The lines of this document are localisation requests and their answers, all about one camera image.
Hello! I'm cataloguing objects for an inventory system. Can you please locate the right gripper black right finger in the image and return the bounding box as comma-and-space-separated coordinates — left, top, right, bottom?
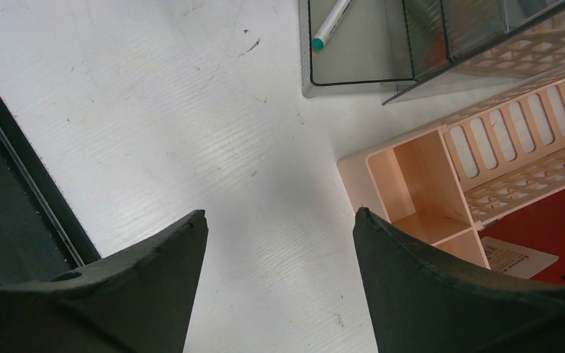
353, 207, 565, 352

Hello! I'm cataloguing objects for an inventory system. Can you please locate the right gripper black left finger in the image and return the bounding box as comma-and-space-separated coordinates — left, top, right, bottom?
0, 210, 208, 352

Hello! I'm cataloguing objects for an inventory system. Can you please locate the red folder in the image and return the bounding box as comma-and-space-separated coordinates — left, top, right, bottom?
480, 189, 565, 285

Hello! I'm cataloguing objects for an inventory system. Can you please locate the clear grey drawer box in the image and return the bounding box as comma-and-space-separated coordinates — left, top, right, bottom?
298, 1, 565, 104

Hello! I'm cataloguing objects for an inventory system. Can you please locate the teal marker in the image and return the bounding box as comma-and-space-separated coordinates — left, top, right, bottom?
310, 0, 353, 51

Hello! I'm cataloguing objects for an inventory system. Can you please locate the peach file organizer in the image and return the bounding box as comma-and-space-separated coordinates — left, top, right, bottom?
337, 0, 565, 269

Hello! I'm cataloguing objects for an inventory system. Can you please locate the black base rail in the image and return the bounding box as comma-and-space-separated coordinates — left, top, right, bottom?
0, 97, 101, 287

